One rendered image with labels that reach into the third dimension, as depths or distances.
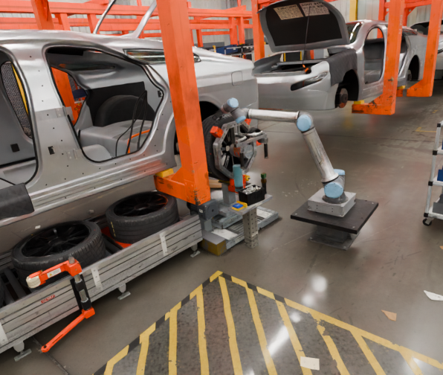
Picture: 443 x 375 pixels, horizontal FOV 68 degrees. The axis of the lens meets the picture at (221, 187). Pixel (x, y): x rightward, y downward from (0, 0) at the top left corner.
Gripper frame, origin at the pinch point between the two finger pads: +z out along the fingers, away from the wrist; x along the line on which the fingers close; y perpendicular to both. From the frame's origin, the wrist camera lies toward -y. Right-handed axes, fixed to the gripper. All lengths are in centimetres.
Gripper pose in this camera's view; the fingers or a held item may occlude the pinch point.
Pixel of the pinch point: (214, 118)
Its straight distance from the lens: 320.4
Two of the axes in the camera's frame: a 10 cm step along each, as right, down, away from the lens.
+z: -4.4, 1.7, 8.8
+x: -6.3, -7.6, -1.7
